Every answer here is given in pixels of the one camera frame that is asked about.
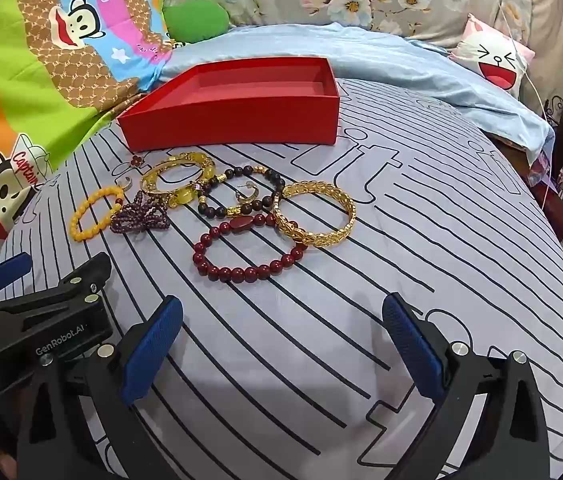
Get thin gold bangle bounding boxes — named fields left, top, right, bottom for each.
left=140, top=162, right=202, bottom=200

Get purple garnet bead bracelet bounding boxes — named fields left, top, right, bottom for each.
left=110, top=195, right=170, bottom=235

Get gold chain bracelet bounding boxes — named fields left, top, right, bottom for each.
left=274, top=181, right=357, bottom=247

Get white bunny face cushion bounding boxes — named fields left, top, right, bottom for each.
left=449, top=12, right=535, bottom=96

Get dark bead bracelet gold charms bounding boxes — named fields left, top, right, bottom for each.
left=196, top=165, right=287, bottom=220

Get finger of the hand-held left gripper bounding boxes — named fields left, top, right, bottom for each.
left=0, top=252, right=32, bottom=293
left=0, top=252, right=113, bottom=318

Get yellow bead bracelet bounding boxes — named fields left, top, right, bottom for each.
left=70, top=187, right=126, bottom=243

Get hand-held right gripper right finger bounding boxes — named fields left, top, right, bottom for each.
left=382, top=294, right=552, bottom=480

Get cartoon monkey printed blanket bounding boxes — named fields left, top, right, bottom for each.
left=0, top=0, right=177, bottom=261

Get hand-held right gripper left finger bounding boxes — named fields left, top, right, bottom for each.
left=14, top=295, right=185, bottom=480

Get red cardboard box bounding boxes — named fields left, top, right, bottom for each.
left=116, top=56, right=341, bottom=153

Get light blue pillow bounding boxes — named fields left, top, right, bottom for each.
left=154, top=22, right=555, bottom=166

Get white cable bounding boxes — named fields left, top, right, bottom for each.
left=491, top=0, right=552, bottom=211

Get green pillow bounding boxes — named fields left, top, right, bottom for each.
left=164, top=0, right=230, bottom=43

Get dark red bead bracelet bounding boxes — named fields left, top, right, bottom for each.
left=192, top=213, right=306, bottom=283

